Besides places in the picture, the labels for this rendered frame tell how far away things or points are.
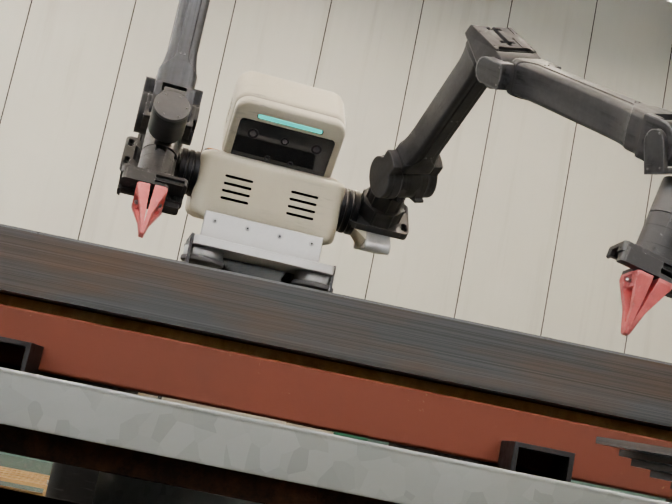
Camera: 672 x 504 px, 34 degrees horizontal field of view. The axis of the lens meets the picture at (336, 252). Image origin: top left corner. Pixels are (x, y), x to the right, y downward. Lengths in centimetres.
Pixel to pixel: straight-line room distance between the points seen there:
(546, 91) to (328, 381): 78
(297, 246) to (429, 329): 107
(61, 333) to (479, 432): 36
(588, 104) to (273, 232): 70
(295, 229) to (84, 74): 972
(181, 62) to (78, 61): 991
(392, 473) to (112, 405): 16
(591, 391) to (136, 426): 48
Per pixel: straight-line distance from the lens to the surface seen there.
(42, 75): 1170
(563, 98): 159
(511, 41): 177
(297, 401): 95
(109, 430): 63
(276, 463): 63
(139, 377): 95
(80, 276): 97
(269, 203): 204
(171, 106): 172
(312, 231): 205
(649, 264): 138
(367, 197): 209
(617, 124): 150
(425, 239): 1192
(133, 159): 205
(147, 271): 96
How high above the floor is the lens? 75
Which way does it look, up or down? 9 degrees up
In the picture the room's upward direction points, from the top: 11 degrees clockwise
